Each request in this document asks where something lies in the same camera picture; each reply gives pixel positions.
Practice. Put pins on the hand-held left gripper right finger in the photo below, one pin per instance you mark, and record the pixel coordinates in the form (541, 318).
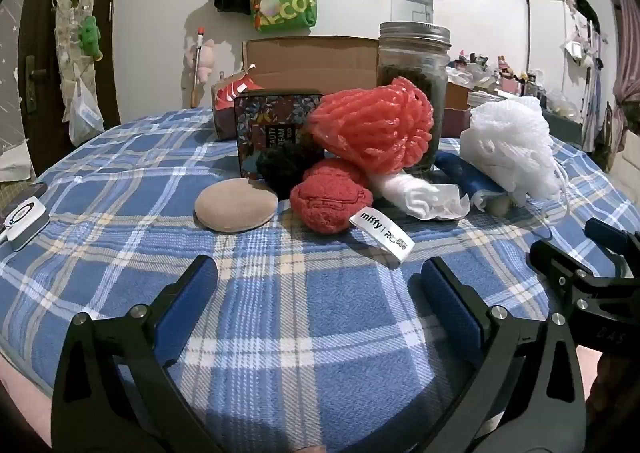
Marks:
(450, 298)

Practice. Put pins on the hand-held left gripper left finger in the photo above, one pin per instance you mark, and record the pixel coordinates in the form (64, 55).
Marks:
(192, 298)

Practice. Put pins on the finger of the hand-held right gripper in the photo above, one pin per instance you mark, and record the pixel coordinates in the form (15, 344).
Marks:
(555, 258)
(610, 235)

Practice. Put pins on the beige round sponge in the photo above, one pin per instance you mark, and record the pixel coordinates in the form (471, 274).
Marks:
(235, 205)

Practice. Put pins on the white plastic bag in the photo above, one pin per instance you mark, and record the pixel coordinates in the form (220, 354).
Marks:
(415, 195)

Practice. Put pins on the white bath pouf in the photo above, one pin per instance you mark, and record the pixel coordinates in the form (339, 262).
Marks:
(505, 148)

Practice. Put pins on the blue cloth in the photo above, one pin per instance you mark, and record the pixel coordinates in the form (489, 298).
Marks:
(460, 173)

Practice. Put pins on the black fuzzy ball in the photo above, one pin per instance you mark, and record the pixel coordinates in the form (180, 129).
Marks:
(282, 168)

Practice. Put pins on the red knitted ball with label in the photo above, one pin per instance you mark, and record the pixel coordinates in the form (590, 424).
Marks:
(325, 193)

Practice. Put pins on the coral bath pouf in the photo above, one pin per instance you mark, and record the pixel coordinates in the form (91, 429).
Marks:
(370, 123)

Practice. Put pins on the cardboard box with red bottom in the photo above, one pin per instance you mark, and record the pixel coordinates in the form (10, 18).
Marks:
(310, 63)

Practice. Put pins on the dark covered table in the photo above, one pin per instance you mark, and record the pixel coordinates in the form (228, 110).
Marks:
(565, 130)

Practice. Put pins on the blue plaid blanket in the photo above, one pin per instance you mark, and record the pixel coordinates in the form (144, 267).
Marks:
(310, 333)

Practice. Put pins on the white device with round dial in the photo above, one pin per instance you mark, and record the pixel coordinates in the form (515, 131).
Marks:
(25, 220)

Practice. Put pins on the pink curtain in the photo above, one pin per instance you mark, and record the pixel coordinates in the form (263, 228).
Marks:
(627, 43)

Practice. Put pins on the patterned tin box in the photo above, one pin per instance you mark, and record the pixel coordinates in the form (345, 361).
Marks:
(270, 118)

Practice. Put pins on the row of small figurines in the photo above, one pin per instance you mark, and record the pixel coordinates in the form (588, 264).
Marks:
(495, 68)

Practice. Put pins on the white wardrobe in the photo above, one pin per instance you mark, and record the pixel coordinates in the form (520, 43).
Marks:
(547, 33)

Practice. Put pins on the clear plastic bag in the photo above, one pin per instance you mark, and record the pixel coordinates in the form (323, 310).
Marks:
(85, 113)

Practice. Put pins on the pink plush toy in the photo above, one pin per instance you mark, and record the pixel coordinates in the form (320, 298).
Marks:
(205, 58)

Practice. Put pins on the glass jar with metal lid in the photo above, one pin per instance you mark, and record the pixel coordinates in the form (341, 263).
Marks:
(412, 53)

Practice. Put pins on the stick with red tip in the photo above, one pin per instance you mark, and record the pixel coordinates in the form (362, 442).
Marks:
(199, 48)

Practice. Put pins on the dark wooden door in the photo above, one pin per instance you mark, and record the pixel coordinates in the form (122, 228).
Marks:
(107, 33)

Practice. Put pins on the green plush toy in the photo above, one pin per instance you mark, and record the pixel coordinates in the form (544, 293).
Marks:
(90, 35)

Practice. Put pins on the clear hanging organizer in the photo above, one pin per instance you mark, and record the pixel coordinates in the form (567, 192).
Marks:
(65, 23)

